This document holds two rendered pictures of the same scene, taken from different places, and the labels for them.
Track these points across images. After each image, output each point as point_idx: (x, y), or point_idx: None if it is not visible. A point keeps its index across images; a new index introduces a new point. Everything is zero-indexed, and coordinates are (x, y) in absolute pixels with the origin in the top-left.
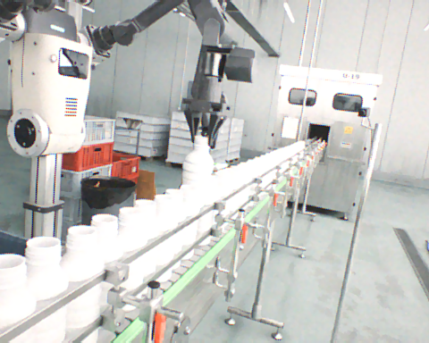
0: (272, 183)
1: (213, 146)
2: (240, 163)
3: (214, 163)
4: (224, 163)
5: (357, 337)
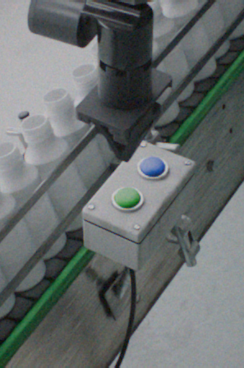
0: (29, 112)
1: (123, 146)
2: (95, 66)
3: (134, 188)
4: (91, 204)
5: None
